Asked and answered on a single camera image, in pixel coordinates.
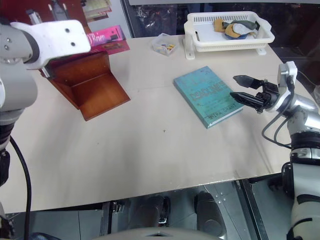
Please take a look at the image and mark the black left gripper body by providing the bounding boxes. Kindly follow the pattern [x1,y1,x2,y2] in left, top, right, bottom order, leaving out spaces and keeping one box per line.
[40,59,56,80]

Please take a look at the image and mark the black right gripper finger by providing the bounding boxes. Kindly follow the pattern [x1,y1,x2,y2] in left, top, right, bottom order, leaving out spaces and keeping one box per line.
[232,74,265,90]
[229,91,264,110]

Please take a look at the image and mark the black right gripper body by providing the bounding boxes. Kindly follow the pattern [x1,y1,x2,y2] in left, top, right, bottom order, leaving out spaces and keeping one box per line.
[254,80,280,114]

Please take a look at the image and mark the teal hardcover book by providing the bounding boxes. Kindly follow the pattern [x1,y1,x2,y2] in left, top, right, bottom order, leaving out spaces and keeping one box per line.
[173,65,245,130]

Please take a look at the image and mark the wooden bookshelf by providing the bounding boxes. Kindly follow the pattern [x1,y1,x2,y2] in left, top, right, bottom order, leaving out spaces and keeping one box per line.
[38,51,132,122]

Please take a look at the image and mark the pink book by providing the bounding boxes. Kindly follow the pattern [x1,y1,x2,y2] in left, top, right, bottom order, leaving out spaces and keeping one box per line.
[85,24,131,55]

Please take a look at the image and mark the blue cloth piece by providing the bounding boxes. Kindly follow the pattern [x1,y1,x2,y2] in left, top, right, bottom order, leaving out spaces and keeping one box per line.
[224,33,248,41]

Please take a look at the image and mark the beige cloth piece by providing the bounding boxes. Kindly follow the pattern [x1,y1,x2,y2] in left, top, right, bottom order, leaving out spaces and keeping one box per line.
[224,23,252,39]

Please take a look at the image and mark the items inside basket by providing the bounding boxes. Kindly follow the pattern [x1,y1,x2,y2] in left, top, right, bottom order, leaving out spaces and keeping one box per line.
[221,19,261,33]

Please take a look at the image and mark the grey background object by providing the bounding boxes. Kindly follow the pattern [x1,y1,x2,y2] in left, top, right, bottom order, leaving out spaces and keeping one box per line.
[25,8,39,26]

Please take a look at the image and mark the dark background tool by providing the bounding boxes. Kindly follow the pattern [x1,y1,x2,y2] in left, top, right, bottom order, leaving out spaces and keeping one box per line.
[48,0,70,22]

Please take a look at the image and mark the yellow cloth piece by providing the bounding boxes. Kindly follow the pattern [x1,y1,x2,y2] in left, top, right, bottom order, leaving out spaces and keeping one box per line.
[213,18,228,34]

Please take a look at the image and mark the white plastic basket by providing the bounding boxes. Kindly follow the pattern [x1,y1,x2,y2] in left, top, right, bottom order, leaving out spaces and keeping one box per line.
[183,12,276,61]

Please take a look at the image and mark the stacked background books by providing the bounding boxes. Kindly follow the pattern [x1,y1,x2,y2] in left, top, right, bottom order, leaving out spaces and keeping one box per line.
[81,0,113,24]

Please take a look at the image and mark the small clear plastic box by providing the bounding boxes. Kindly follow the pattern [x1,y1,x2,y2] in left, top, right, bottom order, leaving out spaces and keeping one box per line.
[150,32,179,57]

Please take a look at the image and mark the dark rounded shape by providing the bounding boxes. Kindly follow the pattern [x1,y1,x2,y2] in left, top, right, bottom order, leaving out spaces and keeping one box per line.
[193,190,224,236]

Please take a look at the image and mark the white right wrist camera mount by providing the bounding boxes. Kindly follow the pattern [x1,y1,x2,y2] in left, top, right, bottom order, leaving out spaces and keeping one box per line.
[277,61,299,111]

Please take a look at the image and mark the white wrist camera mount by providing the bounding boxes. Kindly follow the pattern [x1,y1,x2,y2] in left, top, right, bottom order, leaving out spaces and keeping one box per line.
[277,61,299,111]
[9,19,92,71]

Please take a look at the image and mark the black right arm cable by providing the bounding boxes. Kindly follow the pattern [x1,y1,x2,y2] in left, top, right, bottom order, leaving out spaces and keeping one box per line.
[261,74,296,151]

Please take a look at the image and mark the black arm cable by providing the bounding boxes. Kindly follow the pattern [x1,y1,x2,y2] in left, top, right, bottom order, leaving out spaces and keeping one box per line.
[9,138,33,240]
[261,74,296,151]

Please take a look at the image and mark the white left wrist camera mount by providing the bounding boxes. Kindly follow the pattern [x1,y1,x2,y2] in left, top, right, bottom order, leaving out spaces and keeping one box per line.
[9,19,92,71]

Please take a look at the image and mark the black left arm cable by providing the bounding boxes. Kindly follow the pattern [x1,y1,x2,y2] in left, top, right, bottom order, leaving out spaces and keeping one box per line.
[9,138,33,240]

